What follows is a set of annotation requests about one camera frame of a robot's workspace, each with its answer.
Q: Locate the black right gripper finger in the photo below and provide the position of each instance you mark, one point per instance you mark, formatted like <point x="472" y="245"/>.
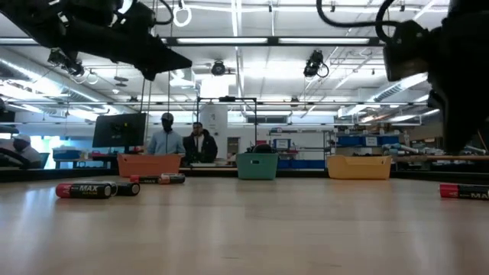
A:
<point x="466" y="130"/>

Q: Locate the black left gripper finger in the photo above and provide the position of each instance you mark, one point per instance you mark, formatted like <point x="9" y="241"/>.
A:
<point x="164" y="57"/>

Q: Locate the red black MAX battery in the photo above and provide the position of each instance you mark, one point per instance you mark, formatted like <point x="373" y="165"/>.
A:
<point x="462" y="191"/>
<point x="145" y="179"/>
<point x="84" y="191"/>

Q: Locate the copper black battery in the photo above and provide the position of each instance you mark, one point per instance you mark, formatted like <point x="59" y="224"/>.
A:
<point x="173" y="178"/>

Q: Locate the silver black battery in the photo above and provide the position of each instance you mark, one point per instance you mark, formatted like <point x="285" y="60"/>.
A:
<point x="114" y="188"/>

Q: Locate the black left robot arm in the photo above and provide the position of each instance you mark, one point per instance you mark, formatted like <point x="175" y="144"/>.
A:
<point x="30" y="19"/>

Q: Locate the wooden workbench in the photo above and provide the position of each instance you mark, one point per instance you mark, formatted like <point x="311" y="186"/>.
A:
<point x="451" y="157"/>

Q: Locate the white round column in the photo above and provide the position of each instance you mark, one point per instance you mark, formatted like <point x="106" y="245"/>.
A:
<point x="214" y="114"/>

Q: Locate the blue shelf bins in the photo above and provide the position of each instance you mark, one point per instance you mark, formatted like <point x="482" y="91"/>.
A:
<point x="386" y="140"/>

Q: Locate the black screen on stand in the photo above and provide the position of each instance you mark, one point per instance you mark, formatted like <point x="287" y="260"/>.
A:
<point x="118" y="130"/>

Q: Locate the person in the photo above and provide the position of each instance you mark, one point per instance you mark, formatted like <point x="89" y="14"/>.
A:
<point x="28" y="153"/>
<point x="206" y="147"/>
<point x="166" y="143"/>

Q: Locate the orange plastic bin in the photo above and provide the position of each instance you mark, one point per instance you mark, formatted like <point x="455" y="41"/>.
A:
<point x="149" y="165"/>

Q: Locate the black overhead crossbar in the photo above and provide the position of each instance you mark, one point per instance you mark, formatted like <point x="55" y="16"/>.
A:
<point x="273" y="41"/>

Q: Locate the yellow plastic bin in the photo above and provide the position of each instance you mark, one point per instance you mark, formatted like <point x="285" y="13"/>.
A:
<point x="359" y="167"/>

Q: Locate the blue tub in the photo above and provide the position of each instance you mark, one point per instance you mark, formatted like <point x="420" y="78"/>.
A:
<point x="67" y="154"/>

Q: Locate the black dome object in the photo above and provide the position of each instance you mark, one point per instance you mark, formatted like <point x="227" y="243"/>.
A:
<point x="263" y="149"/>

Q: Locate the teal plastic bin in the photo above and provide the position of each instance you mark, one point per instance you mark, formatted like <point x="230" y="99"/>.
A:
<point x="256" y="166"/>

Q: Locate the black ceiling camera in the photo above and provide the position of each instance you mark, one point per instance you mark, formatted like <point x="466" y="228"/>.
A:
<point x="218" y="68"/>
<point x="313" y="63"/>
<point x="68" y="65"/>

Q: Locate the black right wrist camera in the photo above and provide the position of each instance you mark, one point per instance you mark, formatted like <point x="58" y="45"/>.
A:
<point x="407" y="51"/>

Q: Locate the thin black gantry frame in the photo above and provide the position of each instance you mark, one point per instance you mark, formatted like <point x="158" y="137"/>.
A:
<point x="227" y="98"/>

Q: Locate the silver ventilation duct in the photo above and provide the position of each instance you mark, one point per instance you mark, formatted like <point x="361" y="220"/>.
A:
<point x="38" y="82"/>

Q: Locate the black aluminium table frame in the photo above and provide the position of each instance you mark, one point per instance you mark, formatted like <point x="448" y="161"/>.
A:
<point x="214" y="172"/>

